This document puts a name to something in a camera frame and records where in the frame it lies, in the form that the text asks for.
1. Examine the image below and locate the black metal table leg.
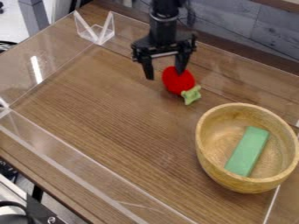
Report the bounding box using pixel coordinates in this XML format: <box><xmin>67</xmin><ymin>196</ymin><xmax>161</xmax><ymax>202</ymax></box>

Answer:
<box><xmin>33</xmin><ymin>185</ymin><xmax>43</xmax><ymax>202</ymax></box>

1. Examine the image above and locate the red plush strawberry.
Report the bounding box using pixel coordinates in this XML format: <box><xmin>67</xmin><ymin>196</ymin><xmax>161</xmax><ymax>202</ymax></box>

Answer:
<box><xmin>162</xmin><ymin>66</ymin><xmax>202</xmax><ymax>106</ymax></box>

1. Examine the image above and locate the clear acrylic tray wall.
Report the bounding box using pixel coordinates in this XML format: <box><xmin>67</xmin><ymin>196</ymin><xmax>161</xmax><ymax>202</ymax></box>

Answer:
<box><xmin>0</xmin><ymin>5</ymin><xmax>299</xmax><ymax>224</ymax></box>

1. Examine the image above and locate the wooden bowl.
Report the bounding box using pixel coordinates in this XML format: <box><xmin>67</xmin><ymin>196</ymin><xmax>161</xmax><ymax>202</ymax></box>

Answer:
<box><xmin>195</xmin><ymin>102</ymin><xmax>299</xmax><ymax>193</ymax></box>

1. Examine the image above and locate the clear acrylic corner bracket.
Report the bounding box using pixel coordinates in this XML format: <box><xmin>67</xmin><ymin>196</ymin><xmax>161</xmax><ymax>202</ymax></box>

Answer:
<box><xmin>74</xmin><ymin>10</ymin><xmax>115</xmax><ymax>46</ymax></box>

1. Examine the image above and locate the green rectangular block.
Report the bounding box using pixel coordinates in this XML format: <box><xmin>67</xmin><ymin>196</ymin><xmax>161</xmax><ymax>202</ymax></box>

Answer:
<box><xmin>225</xmin><ymin>126</ymin><xmax>270</xmax><ymax>177</ymax></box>

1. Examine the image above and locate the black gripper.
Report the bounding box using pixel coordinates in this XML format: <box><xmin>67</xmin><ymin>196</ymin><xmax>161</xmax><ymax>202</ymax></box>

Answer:
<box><xmin>131</xmin><ymin>31</ymin><xmax>197</xmax><ymax>81</ymax></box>

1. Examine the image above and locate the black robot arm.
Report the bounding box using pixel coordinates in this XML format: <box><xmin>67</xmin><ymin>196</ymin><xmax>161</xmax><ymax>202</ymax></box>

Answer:
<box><xmin>131</xmin><ymin>0</ymin><xmax>197</xmax><ymax>80</ymax></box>

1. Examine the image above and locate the black cable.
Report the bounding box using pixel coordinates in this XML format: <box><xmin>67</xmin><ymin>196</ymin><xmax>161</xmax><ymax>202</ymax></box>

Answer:
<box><xmin>0</xmin><ymin>200</ymin><xmax>43</xmax><ymax>224</ymax></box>

